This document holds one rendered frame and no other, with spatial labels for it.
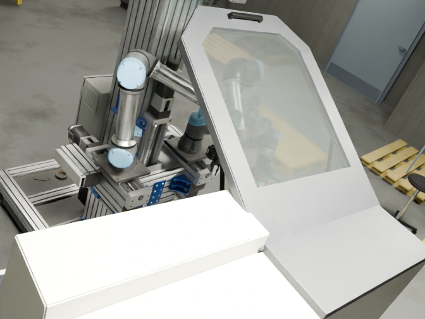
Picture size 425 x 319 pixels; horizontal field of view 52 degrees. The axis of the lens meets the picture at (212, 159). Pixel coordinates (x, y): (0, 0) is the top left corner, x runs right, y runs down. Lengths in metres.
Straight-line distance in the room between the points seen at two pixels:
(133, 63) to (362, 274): 1.17
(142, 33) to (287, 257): 1.34
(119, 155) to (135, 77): 0.39
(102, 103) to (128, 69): 0.73
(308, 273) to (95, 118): 1.62
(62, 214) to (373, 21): 6.66
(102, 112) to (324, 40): 6.83
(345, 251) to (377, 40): 7.05
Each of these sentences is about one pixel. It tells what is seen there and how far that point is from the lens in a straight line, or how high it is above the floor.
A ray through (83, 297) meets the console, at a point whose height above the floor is 1.54.
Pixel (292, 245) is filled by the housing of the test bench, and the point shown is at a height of 1.50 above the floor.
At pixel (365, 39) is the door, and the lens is 8.54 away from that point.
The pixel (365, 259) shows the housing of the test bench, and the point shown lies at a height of 1.50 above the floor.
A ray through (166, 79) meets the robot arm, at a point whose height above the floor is 1.59.
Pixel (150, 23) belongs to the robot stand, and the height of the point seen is 1.73.
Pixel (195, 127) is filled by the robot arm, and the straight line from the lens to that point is 2.49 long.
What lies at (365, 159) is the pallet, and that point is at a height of 0.12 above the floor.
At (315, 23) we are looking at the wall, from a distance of 9.06.
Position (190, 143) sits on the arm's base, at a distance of 2.53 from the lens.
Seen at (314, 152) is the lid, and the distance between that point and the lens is 1.81.
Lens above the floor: 2.39
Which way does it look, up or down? 32 degrees down
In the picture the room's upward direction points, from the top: 21 degrees clockwise
